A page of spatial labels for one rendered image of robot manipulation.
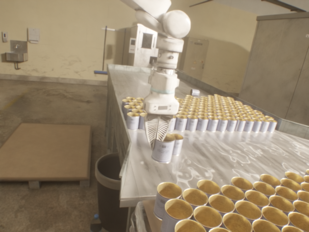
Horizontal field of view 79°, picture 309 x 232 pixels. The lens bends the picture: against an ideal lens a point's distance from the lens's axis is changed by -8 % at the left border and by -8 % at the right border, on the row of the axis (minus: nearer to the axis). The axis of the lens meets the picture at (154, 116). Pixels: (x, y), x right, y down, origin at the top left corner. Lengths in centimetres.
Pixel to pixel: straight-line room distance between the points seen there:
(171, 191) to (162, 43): 41
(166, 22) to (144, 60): 511
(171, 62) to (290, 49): 331
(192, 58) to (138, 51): 236
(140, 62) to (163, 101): 506
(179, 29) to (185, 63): 663
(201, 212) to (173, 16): 49
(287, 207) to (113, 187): 115
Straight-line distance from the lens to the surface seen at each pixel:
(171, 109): 58
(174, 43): 54
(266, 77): 401
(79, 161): 255
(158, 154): 65
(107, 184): 156
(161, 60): 56
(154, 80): 56
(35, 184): 240
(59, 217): 210
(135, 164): 82
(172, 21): 54
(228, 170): 93
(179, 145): 90
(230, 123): 134
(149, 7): 54
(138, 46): 556
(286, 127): 170
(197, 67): 737
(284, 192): 77
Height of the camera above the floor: 153
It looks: 19 degrees down
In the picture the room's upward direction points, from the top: 9 degrees clockwise
